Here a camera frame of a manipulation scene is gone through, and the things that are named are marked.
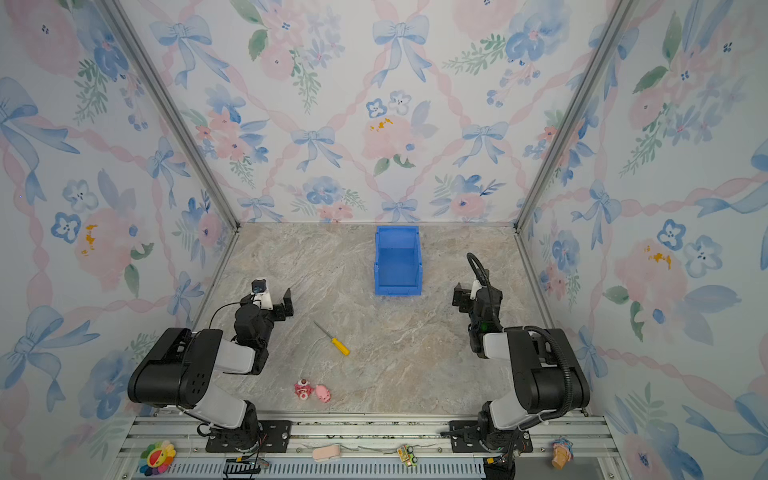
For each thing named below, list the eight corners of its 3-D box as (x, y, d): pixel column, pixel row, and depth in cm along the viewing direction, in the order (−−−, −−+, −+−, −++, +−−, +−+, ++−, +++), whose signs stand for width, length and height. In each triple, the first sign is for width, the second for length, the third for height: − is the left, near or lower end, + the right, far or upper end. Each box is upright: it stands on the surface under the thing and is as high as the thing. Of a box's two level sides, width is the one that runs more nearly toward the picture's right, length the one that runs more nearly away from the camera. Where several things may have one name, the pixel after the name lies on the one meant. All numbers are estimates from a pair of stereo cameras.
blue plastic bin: (374, 298, 102) (373, 280, 93) (376, 245, 117) (375, 225, 108) (420, 298, 102) (423, 280, 93) (416, 245, 117) (418, 225, 108)
